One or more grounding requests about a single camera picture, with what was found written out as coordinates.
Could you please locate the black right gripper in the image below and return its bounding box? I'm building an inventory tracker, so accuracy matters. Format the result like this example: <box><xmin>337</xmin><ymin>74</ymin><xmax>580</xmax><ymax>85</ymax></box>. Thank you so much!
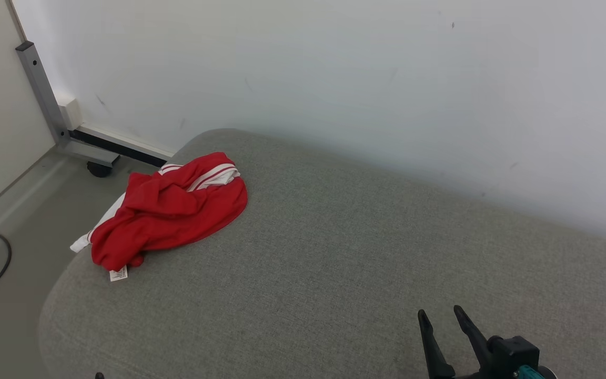
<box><xmin>418</xmin><ymin>305</ymin><xmax>514</xmax><ymax>379</ymax></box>

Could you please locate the red and white basketball jersey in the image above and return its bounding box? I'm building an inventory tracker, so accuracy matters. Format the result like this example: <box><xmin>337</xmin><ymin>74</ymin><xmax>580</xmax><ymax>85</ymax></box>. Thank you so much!
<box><xmin>70</xmin><ymin>152</ymin><xmax>248</xmax><ymax>282</ymax></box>

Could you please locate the grey fabric sofa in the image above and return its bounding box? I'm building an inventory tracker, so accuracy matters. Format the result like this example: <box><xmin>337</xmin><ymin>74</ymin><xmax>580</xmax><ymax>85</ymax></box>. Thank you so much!
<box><xmin>37</xmin><ymin>128</ymin><xmax>606</xmax><ymax>379</ymax></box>

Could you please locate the black caster wheel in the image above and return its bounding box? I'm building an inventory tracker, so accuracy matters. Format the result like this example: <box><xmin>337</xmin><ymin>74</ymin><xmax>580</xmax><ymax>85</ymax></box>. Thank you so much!
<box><xmin>86</xmin><ymin>161</ymin><xmax>114</xmax><ymax>178</ymax></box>

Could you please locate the white and black baseboard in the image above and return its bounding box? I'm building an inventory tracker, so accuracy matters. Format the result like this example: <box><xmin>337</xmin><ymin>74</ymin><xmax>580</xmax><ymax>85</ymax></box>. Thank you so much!
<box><xmin>69</xmin><ymin>125</ymin><xmax>175</xmax><ymax>168</ymax></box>

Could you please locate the white cable duct box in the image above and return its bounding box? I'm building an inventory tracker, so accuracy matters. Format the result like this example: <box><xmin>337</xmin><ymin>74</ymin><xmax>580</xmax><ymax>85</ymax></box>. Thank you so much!
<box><xmin>55</xmin><ymin>95</ymin><xmax>82</xmax><ymax>131</ymax></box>

